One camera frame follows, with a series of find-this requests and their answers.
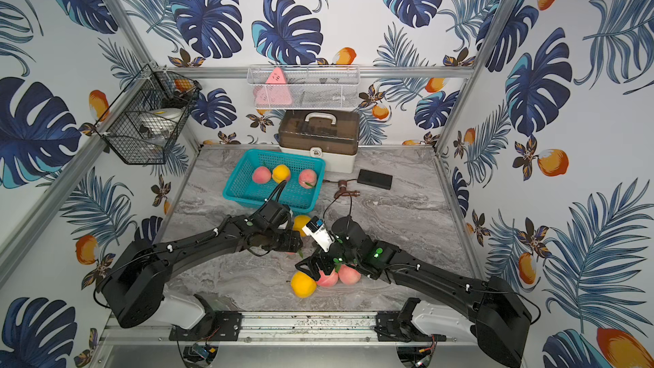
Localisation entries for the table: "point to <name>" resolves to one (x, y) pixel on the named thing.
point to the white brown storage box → (334, 135)
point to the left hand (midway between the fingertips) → (295, 241)
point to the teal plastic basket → (242, 186)
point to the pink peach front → (330, 280)
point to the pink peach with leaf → (261, 175)
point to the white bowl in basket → (161, 123)
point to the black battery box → (375, 179)
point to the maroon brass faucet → (342, 185)
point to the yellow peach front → (303, 285)
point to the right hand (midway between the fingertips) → (306, 252)
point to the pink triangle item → (274, 92)
